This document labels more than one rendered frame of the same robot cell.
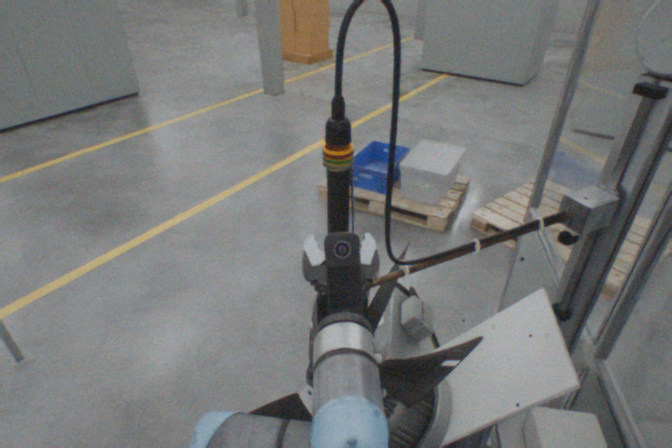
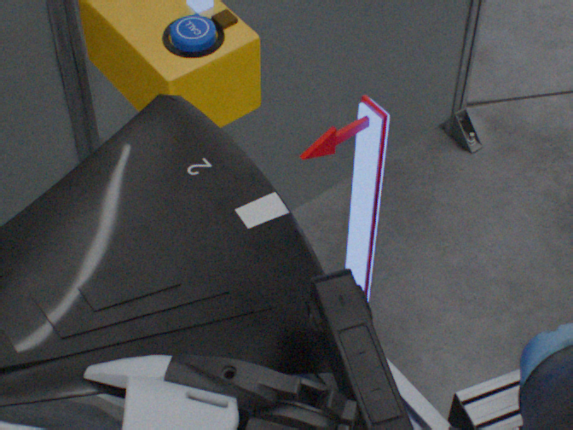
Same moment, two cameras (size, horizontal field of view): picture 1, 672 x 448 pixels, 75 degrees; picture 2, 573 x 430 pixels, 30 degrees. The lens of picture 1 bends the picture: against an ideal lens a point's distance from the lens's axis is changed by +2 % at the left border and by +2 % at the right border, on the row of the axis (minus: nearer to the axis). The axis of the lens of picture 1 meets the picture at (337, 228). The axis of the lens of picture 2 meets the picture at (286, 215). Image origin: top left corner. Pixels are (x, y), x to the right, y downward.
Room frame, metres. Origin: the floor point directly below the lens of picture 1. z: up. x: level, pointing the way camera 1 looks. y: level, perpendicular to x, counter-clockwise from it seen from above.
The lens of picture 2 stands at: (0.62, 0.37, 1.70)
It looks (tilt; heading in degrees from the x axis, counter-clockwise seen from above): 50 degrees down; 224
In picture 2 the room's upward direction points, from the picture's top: 1 degrees clockwise
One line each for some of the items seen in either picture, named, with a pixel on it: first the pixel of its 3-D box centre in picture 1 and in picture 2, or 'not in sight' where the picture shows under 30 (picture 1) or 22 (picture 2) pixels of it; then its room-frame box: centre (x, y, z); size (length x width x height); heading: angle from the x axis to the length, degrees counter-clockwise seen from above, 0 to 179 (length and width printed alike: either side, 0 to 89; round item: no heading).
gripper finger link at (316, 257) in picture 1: (312, 261); not in sight; (0.53, 0.04, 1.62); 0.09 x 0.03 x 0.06; 23
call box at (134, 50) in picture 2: not in sight; (170, 53); (0.15, -0.24, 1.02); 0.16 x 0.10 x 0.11; 82
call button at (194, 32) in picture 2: not in sight; (193, 34); (0.16, -0.20, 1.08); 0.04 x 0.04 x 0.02
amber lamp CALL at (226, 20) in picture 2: not in sight; (224, 19); (0.12, -0.19, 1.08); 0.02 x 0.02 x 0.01; 82
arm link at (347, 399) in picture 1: (348, 415); not in sight; (0.27, -0.01, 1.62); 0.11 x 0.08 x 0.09; 2
